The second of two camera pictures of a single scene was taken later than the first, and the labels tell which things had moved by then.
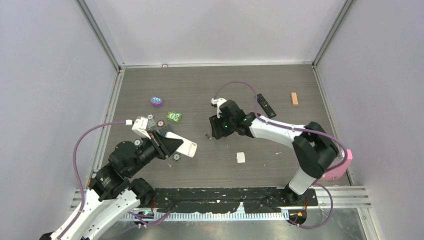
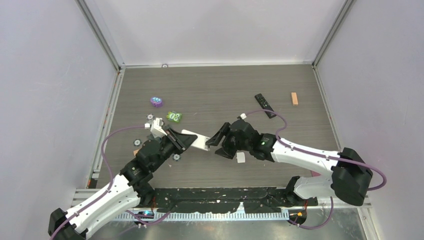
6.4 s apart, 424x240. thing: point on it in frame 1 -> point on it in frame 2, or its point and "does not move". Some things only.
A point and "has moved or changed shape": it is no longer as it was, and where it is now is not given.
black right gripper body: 225,126 -> 230,145
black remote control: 266,106 does not move
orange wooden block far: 294,99 does not move
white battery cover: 240,157 does not move
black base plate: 255,200 does not move
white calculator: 188,147 has moved or changed shape
